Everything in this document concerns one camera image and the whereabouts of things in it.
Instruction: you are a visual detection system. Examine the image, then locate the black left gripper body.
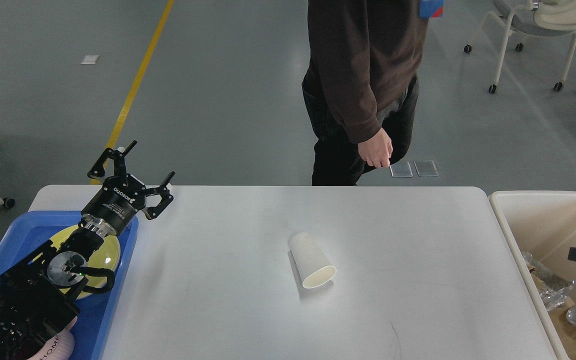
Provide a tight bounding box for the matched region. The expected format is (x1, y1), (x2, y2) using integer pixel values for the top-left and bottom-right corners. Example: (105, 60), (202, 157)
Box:
(81, 175), (146, 236)

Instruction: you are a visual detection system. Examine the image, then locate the person's bare hand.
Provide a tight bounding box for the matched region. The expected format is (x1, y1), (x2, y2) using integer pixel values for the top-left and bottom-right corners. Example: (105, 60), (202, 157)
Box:
(358, 129), (393, 169)

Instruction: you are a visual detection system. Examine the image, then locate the white rolling chair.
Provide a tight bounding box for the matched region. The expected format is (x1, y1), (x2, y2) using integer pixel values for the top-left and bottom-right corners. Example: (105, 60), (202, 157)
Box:
(463, 0), (576, 94)

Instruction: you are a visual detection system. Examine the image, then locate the person in brown sweater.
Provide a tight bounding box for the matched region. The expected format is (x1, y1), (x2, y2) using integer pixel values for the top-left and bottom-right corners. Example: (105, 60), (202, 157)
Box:
(301, 0), (443, 186)

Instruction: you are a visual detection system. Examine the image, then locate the yellow plastic plate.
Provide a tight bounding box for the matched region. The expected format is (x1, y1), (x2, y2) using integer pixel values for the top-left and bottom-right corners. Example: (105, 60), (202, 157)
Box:
(46, 235), (121, 293)

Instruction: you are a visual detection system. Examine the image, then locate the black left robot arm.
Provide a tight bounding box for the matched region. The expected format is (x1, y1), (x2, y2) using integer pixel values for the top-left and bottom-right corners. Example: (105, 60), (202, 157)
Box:
(0, 141), (175, 360)

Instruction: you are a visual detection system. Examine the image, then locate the pink ribbed mug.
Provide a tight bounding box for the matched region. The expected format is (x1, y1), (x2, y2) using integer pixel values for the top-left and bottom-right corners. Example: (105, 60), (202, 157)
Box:
(28, 316), (78, 360)

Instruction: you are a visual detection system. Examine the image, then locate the blue plastic tray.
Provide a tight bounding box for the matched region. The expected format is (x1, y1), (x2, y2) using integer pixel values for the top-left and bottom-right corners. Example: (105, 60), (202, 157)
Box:
(0, 210), (139, 360)

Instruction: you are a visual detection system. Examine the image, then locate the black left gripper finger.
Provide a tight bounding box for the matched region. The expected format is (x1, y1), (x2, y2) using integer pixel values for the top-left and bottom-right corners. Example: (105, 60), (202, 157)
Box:
(141, 171), (176, 219)
(87, 140), (138, 188)

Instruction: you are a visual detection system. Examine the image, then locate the beige plastic bin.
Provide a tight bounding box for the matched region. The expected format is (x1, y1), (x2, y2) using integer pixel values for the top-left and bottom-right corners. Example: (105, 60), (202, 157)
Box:
(489, 190), (576, 360)

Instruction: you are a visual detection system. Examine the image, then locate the large foil bag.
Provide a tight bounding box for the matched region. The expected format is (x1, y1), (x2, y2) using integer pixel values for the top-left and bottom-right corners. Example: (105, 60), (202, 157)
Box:
(520, 251), (576, 312)

